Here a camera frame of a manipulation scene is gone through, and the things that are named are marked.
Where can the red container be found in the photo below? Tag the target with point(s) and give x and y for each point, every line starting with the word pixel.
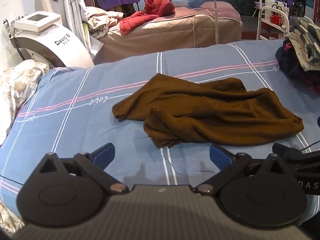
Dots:
pixel 275 19

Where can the dark blue cloth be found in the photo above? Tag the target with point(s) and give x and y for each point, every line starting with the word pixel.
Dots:
pixel 196 1

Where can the crumpled beige blanket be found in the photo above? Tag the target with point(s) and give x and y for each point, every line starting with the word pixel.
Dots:
pixel 100 21

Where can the white metal stand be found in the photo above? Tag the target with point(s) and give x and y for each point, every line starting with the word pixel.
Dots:
pixel 215 12

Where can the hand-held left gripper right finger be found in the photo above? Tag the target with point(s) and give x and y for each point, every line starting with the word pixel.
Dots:
pixel 220 156

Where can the floral beige quilt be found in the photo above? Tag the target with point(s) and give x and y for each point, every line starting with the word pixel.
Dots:
pixel 17 85

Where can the cream patterned cloth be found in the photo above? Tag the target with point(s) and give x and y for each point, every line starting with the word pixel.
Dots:
pixel 303 42

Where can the brown knit garment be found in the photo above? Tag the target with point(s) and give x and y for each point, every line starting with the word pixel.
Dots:
pixel 212 110

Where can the white beauty machine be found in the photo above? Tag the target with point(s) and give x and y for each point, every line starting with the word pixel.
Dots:
pixel 50 42

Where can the brown massage bed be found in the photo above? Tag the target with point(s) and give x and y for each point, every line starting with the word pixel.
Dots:
pixel 162 35

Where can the red jacket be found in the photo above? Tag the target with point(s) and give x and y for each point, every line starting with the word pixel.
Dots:
pixel 155 7

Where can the white pump bottle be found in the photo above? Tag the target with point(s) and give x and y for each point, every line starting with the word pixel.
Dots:
pixel 268 5

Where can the dark navy clothes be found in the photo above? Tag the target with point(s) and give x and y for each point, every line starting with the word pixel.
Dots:
pixel 292 65

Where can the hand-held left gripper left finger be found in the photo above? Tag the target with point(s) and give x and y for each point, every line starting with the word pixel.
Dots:
pixel 103 152

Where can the white hanging robe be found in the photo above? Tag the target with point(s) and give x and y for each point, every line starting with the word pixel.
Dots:
pixel 72 7

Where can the white trolley rack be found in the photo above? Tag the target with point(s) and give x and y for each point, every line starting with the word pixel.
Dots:
pixel 283 17

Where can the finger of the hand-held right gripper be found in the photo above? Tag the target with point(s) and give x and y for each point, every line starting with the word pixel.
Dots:
pixel 290 153

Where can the blue striped bed sheet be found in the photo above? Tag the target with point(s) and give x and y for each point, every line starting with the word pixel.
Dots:
pixel 75 130

